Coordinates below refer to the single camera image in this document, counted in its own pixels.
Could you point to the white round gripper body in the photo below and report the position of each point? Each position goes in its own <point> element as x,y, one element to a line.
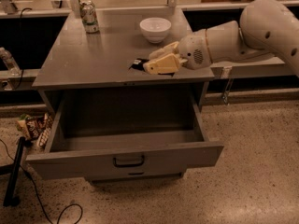
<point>192,50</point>

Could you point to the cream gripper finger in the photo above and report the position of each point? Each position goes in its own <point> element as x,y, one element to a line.
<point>168,64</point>
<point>170,48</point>

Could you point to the dark rxbar chocolate wrapper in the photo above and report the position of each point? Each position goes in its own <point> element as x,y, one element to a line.
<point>138,64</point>

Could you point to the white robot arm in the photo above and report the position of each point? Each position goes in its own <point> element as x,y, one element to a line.
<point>266,28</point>

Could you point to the open grey top drawer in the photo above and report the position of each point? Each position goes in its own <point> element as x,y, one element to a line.
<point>111,135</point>

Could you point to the white ceramic bowl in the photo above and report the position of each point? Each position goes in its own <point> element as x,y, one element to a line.
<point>155,30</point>

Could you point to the green soda can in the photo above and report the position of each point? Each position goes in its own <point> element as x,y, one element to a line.
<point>88,16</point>

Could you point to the patterned snack packet on floor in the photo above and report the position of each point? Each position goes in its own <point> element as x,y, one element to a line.
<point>44,136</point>

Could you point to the snack bag on floor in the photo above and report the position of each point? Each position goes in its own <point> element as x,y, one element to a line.
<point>31,127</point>

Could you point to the clear plastic bottle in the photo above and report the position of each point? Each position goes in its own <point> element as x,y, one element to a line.
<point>10,62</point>

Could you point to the black stand leg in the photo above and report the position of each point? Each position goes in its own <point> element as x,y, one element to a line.
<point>13,170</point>

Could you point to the metal bracket under rail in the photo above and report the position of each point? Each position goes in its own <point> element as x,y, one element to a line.
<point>226,84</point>

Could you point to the grey right side rail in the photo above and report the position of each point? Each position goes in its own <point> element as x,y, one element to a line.
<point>273,67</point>

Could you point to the grey rail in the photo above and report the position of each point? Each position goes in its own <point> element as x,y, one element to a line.
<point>24,82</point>
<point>273,67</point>

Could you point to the black drawer handle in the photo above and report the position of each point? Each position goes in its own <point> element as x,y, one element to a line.
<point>129,161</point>

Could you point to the grey left side rail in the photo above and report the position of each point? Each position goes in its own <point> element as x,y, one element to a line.
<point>24,82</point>

